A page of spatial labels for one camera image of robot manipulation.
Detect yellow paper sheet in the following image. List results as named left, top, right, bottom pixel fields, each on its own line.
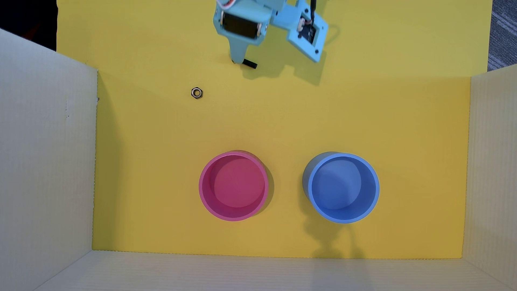
left=57, top=0, right=493, bottom=259

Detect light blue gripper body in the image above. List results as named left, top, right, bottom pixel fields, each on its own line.
left=212, top=0, right=288, bottom=43

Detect white corrugated cardboard box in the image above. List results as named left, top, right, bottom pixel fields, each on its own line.
left=0, top=28, right=517, bottom=291

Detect pink round box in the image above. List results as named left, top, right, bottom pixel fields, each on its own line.
left=198, top=150, right=270, bottom=222

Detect blue round box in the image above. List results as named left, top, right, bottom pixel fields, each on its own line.
left=302, top=151, right=380, bottom=224

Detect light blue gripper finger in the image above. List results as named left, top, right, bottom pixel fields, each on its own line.
left=230, top=38, right=250, bottom=65

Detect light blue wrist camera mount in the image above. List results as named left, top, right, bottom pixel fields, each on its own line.
left=271, top=0, right=329, bottom=64

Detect black bolt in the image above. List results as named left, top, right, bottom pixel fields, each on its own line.
left=232, top=58, right=258, bottom=70

